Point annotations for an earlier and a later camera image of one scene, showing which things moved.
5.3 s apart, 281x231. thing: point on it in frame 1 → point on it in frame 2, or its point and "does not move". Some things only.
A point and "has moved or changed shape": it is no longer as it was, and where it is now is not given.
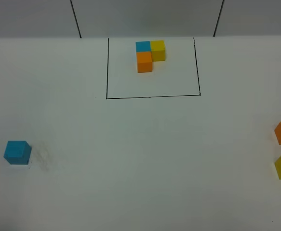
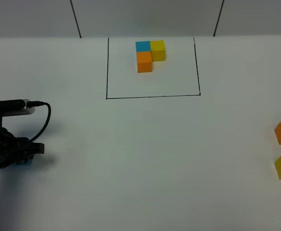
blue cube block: (18, 152) has moved or changed shape
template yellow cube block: (157, 50) does not move
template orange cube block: (144, 62) does not move
